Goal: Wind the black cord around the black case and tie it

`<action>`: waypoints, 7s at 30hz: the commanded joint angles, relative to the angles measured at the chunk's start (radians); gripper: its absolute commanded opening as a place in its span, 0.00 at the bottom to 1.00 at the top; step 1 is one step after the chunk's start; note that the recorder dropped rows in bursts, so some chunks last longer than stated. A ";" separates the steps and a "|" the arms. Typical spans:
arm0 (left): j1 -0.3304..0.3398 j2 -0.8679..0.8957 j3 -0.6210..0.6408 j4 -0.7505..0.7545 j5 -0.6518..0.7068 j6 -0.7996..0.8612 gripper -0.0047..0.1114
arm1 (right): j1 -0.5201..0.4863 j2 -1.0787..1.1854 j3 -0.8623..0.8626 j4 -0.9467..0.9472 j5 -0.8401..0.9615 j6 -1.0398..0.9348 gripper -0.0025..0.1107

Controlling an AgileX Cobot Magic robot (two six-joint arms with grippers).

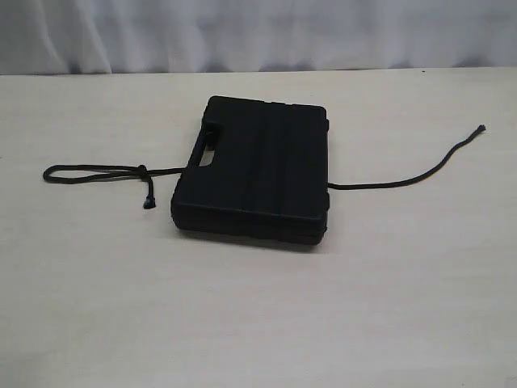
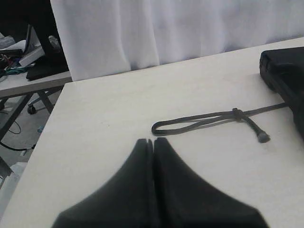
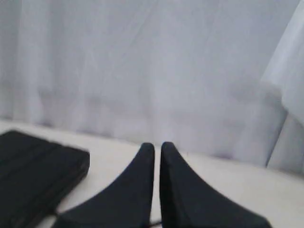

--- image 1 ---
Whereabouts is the black plastic carrying case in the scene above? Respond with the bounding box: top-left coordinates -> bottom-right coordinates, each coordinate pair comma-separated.
170,95 -> 330,247

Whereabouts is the black braided rope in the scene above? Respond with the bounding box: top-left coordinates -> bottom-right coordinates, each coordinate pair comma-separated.
43,124 -> 487,210

